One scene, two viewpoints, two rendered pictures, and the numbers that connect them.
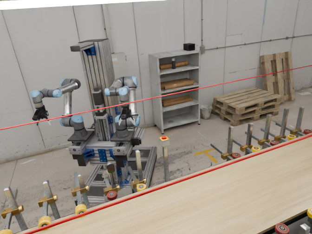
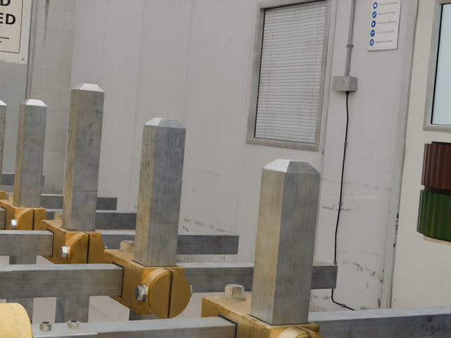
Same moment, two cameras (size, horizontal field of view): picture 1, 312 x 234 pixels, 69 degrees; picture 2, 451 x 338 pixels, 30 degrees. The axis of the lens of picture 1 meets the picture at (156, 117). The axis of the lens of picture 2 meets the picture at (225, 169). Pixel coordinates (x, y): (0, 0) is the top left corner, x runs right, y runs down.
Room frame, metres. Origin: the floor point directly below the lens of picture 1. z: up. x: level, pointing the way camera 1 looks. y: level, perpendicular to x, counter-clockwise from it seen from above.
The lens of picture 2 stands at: (1.34, -0.01, 1.13)
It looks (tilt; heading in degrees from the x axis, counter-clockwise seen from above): 3 degrees down; 81
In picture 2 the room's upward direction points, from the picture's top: 5 degrees clockwise
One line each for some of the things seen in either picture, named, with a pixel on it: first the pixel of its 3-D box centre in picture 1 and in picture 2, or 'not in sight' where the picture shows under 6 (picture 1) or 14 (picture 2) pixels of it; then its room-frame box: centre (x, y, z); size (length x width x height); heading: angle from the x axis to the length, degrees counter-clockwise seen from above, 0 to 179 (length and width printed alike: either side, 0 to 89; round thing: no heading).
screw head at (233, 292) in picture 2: not in sight; (234, 292); (1.47, 0.72, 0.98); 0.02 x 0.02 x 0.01
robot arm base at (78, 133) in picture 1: (80, 131); not in sight; (2.31, 0.87, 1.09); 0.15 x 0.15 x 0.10
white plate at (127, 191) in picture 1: (118, 194); not in sight; (1.62, 0.40, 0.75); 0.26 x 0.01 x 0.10; 110
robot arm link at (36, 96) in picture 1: (36, 96); not in sight; (2.04, 1.09, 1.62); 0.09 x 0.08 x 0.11; 163
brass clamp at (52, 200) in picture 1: (48, 200); (143, 282); (1.40, 0.91, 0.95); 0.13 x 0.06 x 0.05; 110
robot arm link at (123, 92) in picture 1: (123, 94); not in sight; (1.89, 0.27, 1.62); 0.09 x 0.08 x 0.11; 177
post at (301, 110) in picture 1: (298, 125); not in sight; (2.37, -1.69, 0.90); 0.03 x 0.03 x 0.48; 20
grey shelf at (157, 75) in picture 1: (175, 91); not in sight; (4.42, -0.44, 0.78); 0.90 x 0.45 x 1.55; 110
